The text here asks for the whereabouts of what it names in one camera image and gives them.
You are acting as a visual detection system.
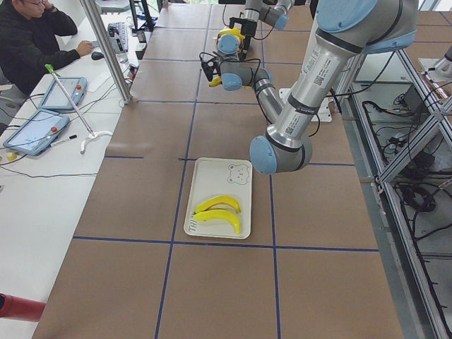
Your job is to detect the teach pendant tablet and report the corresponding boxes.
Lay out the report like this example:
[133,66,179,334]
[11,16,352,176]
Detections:
[38,77,88,112]
[3,109,69,156]

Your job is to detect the seated person in black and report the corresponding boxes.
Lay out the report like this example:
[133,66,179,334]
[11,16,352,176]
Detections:
[1,1,93,95]

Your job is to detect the far teach pendant tablet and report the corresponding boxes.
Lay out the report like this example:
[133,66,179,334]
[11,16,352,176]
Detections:
[38,77,88,112]

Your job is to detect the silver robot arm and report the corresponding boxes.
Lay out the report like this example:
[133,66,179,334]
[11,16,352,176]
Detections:
[214,1,417,174]
[229,0,295,61]

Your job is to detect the white bear print tray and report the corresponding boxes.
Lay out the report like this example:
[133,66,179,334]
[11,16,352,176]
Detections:
[184,157,252,239]

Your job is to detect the aluminium frame post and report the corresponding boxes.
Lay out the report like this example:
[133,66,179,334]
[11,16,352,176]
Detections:
[80,0,136,105]

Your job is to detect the red cylinder object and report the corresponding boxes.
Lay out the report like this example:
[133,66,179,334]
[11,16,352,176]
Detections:
[1,294,46,322]

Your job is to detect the white stick with green tip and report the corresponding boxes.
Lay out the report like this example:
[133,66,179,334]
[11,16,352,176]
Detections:
[44,64,113,155]

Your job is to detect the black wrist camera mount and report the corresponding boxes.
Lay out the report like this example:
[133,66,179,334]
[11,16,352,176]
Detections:
[198,52,221,83]

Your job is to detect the near teach pendant tablet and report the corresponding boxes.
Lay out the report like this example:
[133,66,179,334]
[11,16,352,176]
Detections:
[3,109,69,156]

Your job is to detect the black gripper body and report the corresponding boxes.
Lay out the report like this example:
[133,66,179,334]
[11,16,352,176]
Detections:
[229,17,257,59]

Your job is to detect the yellow plush banana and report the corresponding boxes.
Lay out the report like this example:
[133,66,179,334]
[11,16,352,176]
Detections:
[193,209,242,234]

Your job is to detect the brown wicker basket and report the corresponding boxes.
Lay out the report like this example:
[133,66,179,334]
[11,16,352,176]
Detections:
[216,35,239,54]

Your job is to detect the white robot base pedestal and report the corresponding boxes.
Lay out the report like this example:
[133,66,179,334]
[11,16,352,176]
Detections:
[278,88,335,123]

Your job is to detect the black computer mouse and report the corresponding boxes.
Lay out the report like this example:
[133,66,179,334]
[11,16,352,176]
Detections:
[91,52,104,61]

